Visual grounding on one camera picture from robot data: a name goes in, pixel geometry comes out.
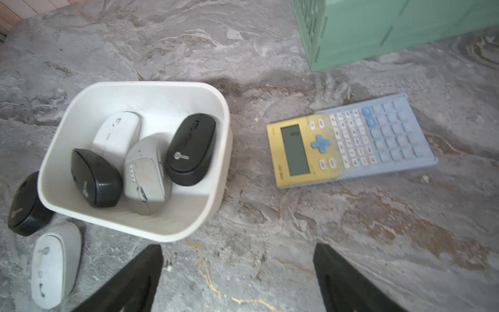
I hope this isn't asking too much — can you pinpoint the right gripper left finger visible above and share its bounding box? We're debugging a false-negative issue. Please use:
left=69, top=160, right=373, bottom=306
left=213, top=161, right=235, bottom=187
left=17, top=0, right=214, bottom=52
left=74, top=244, right=163, bottom=311

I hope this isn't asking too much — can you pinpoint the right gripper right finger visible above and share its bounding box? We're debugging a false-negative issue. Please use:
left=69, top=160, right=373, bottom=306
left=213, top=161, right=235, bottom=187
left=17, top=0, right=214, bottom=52
left=313, top=243, right=405, bottom=312

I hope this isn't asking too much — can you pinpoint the black ribbed mouse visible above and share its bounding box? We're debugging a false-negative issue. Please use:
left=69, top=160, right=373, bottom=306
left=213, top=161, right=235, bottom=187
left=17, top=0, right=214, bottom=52
left=71, top=148, right=123, bottom=209

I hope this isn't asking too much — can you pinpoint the white grey mouse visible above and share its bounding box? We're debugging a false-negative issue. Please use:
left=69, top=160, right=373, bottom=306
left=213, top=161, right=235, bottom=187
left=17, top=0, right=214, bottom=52
left=123, top=133, right=172, bottom=215

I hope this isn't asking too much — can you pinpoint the white plastic storage box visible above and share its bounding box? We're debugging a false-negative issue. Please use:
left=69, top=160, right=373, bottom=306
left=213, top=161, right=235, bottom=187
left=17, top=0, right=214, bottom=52
left=38, top=81, right=233, bottom=243

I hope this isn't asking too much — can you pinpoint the black logo mouse in box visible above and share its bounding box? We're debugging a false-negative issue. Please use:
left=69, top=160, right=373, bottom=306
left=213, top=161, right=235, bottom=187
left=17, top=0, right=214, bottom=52
left=165, top=113, right=216, bottom=187

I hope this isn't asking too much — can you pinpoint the white slim mouse in box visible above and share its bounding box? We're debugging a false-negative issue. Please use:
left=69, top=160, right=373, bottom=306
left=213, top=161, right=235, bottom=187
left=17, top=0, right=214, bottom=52
left=91, top=111, right=140, bottom=174

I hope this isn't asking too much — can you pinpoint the yellow blue calculator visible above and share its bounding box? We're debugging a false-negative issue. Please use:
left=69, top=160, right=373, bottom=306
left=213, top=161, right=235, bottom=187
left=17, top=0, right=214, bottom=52
left=267, top=93, right=438, bottom=189

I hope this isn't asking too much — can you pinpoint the green plastic file organizer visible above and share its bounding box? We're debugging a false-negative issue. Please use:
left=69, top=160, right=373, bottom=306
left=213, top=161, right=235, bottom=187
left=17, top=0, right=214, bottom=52
left=292, top=0, right=498, bottom=72

